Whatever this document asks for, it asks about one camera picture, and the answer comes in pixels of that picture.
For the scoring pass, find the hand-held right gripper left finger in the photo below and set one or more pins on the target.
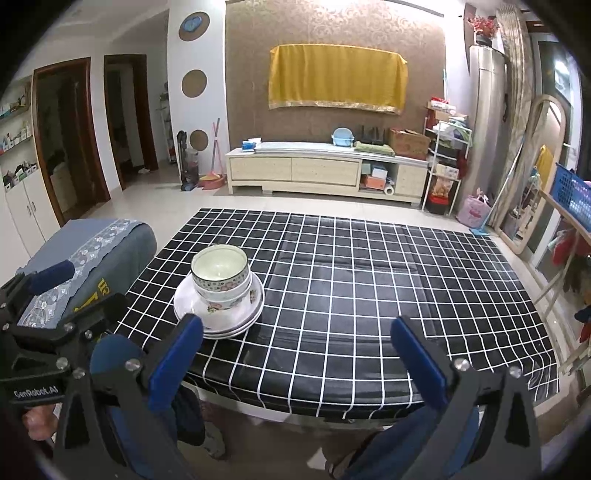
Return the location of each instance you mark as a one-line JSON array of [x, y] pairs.
[[178, 364]]

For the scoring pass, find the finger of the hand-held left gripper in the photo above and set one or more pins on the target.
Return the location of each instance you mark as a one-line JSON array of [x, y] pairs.
[[51, 276], [106, 311]]

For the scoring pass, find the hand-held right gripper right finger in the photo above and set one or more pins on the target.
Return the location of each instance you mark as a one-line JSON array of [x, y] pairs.
[[418, 360]]

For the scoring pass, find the white plate pink flowers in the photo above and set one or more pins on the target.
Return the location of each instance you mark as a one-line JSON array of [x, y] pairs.
[[221, 328]]

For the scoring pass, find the white bowl red print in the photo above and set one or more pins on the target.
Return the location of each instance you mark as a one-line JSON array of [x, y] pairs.
[[231, 308]]

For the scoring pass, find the plain white bowl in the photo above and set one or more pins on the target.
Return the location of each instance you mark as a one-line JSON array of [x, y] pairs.
[[248, 288]]

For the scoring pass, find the green patterned bowl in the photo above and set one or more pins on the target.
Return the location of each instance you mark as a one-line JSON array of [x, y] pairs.
[[217, 267]]

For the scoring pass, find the person's left hand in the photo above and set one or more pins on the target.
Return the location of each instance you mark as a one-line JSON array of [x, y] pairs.
[[39, 424]]

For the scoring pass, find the grey sofa with lace cover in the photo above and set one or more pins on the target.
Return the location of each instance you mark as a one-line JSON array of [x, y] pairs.
[[124, 249]]

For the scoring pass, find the white cabinet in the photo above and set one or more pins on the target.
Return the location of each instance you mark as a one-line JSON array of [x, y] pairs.
[[23, 217]]

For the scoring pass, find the person's right leg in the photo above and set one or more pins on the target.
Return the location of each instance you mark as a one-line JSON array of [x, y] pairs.
[[406, 443]]

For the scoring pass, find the black white checked tablecloth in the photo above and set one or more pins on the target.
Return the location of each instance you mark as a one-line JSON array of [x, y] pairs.
[[346, 300]]

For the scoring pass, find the blue flat mop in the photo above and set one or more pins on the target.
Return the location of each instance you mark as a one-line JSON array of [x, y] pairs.
[[480, 231]]

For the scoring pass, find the pink bag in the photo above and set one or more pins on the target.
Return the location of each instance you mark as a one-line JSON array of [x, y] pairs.
[[473, 212]]

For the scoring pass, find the upright vacuum cleaner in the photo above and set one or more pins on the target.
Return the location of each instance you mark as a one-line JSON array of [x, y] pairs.
[[189, 166]]

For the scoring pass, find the red broom with dustpan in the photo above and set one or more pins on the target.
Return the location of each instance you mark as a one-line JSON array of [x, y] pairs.
[[212, 180]]

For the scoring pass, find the picture printed box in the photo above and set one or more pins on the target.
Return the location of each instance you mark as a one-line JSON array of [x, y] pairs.
[[445, 187]]

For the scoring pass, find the red garment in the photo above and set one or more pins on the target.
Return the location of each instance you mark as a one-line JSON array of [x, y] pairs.
[[563, 249]]

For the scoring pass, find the orange box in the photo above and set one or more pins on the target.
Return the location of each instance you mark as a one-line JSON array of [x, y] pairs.
[[374, 182]]

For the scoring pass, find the light blue box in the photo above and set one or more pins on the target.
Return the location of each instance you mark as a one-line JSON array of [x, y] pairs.
[[379, 172]]

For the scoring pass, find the white metal rack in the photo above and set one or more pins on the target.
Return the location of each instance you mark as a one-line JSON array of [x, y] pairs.
[[424, 166]]

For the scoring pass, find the wooden folding table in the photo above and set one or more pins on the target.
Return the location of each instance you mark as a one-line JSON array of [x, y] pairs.
[[547, 201]]

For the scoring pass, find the beige low cabinet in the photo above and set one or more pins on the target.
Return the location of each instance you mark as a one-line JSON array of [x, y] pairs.
[[323, 170]]

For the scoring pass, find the dark wooden doorway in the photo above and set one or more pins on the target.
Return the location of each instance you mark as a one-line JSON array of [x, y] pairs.
[[62, 64], [124, 57]]

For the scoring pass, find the green folded cloth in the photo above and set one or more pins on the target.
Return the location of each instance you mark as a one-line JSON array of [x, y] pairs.
[[374, 148]]

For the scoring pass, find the brown cardboard box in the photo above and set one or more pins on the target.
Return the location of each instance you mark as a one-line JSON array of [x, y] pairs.
[[408, 144]]

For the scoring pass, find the blue tissue box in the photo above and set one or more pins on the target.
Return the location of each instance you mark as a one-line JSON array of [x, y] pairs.
[[249, 146]]

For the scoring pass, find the black router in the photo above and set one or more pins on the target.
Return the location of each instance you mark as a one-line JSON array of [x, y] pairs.
[[371, 138]]

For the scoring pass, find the blue plastic basket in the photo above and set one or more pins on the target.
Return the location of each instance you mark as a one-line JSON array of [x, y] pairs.
[[572, 191]]

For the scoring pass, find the blue round plastic container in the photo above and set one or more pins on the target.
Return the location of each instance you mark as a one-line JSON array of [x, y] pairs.
[[342, 137]]

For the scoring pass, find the arched wooden mirror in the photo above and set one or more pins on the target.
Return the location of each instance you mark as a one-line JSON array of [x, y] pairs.
[[551, 129]]

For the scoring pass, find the standing air conditioner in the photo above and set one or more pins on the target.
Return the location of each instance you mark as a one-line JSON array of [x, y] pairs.
[[489, 101]]

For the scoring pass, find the beige patterned curtain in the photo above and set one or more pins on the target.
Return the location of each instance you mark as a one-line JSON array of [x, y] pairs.
[[517, 92]]

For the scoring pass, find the yellow cloth cover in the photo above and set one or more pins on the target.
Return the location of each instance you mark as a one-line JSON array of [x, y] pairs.
[[337, 76]]

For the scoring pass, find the red flower vase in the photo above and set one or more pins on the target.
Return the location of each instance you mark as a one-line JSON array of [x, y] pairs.
[[484, 32]]

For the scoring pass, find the round brown wall disc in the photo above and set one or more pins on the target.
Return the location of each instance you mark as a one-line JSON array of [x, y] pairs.
[[199, 139], [194, 83]]

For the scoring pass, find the round wall disc blue plate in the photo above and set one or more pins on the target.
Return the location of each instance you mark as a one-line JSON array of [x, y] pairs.
[[194, 26]]

